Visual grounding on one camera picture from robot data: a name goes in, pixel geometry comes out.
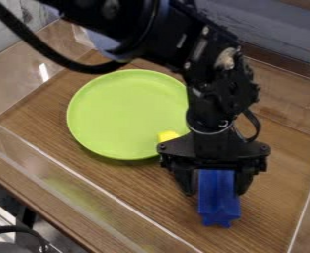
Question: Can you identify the green round plate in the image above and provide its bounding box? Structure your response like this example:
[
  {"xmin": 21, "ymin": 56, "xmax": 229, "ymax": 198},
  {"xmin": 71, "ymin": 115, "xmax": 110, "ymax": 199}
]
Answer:
[{"xmin": 66, "ymin": 69, "xmax": 188, "ymax": 161}]

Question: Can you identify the clear acrylic front wall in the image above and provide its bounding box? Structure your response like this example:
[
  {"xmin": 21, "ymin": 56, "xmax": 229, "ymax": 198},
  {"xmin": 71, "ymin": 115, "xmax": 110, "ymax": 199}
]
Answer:
[{"xmin": 0, "ymin": 126, "xmax": 202, "ymax": 253}]

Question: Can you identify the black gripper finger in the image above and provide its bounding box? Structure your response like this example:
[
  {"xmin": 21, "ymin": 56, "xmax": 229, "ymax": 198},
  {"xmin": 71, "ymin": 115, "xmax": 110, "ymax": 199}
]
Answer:
[
  {"xmin": 234, "ymin": 169, "xmax": 254, "ymax": 196},
  {"xmin": 173, "ymin": 170, "xmax": 198, "ymax": 196}
]

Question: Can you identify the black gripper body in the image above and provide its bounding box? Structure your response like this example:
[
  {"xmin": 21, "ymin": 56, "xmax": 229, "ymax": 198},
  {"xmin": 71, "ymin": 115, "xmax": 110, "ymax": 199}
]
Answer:
[{"xmin": 155, "ymin": 131, "xmax": 269, "ymax": 175}]

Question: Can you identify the yellow toy banana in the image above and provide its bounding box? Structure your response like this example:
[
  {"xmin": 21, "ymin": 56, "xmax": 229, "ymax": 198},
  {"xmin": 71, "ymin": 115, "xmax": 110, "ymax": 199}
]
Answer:
[{"xmin": 157, "ymin": 130, "xmax": 178, "ymax": 143}]

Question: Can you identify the black cable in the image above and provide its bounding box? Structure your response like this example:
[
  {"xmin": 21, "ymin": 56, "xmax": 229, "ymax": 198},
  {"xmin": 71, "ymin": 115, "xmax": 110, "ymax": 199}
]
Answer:
[{"xmin": 0, "ymin": 0, "xmax": 127, "ymax": 75}]

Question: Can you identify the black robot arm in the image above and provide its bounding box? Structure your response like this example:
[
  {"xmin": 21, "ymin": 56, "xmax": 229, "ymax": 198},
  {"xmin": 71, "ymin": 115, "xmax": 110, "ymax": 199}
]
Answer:
[{"xmin": 37, "ymin": 0, "xmax": 269, "ymax": 195}]

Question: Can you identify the blue star-shaped block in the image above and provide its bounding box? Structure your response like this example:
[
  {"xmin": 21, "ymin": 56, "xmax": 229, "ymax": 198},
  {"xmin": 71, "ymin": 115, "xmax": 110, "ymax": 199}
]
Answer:
[{"xmin": 197, "ymin": 170, "xmax": 241, "ymax": 228}]

